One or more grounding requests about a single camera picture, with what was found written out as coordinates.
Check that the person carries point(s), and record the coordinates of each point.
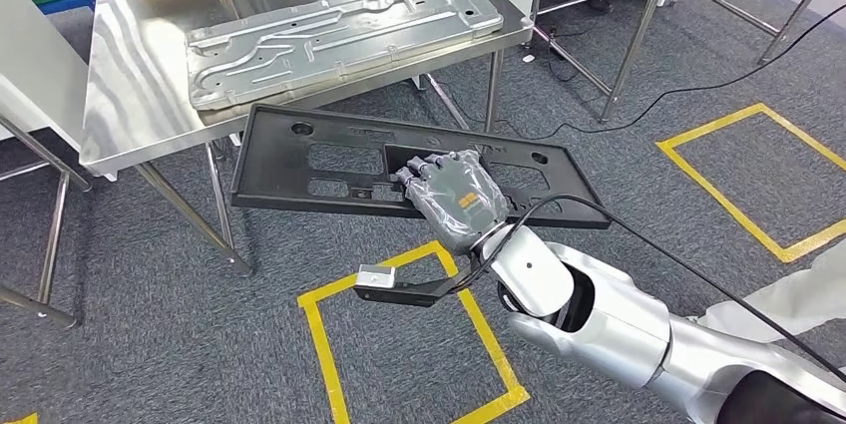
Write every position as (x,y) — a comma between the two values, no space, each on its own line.
(793,302)

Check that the small white plug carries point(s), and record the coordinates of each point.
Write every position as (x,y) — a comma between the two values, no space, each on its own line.
(528,58)

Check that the yellow floor tape marking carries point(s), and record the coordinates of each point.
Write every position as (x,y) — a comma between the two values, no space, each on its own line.
(20,420)
(322,355)
(714,193)

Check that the steel workbench table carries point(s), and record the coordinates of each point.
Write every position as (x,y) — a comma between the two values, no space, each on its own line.
(145,77)

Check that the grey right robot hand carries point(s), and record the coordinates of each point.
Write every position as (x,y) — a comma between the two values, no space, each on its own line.
(463,203)

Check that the white partition panel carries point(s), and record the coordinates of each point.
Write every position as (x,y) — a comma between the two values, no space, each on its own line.
(33,77)

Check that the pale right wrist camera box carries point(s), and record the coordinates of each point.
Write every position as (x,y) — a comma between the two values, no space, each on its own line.
(375,277)

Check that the black plastic plate frame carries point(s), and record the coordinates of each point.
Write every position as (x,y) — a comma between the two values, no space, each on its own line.
(277,163)

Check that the stamped grey metal panel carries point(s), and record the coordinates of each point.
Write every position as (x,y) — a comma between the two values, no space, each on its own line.
(330,44)

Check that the steel side table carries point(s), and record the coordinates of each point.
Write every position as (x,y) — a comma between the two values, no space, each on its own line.
(636,44)

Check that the steel table frame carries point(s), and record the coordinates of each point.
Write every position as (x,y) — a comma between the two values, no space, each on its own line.
(53,236)

